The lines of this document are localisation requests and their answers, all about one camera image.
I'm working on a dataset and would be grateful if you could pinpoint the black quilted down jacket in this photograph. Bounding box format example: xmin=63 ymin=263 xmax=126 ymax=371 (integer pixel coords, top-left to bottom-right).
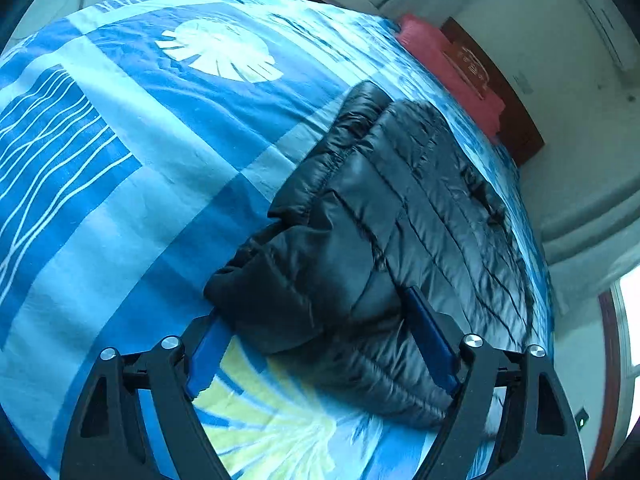
xmin=204 ymin=81 xmax=535 ymax=429

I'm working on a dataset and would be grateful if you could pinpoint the grey right window curtain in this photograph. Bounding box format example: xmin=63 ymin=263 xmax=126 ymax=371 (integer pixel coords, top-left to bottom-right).
xmin=541 ymin=176 xmax=639 ymax=313

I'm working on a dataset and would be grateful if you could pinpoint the blue patterned bed sheet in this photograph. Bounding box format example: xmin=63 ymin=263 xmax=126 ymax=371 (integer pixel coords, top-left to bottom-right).
xmin=1 ymin=0 xmax=553 ymax=479

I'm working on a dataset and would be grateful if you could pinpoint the dark wooden headboard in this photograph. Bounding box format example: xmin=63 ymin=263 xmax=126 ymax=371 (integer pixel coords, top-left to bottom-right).
xmin=440 ymin=18 xmax=544 ymax=168

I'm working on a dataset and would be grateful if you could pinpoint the small embroidered brown cushion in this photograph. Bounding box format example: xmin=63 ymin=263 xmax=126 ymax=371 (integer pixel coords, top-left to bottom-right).
xmin=447 ymin=42 xmax=489 ymax=99

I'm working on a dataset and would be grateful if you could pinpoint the red pillow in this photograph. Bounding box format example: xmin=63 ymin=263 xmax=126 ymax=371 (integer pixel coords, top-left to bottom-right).
xmin=397 ymin=14 xmax=506 ymax=141

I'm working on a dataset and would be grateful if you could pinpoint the white wall air conditioner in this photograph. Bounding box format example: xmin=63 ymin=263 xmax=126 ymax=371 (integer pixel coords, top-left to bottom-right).
xmin=578 ymin=0 xmax=639 ymax=73

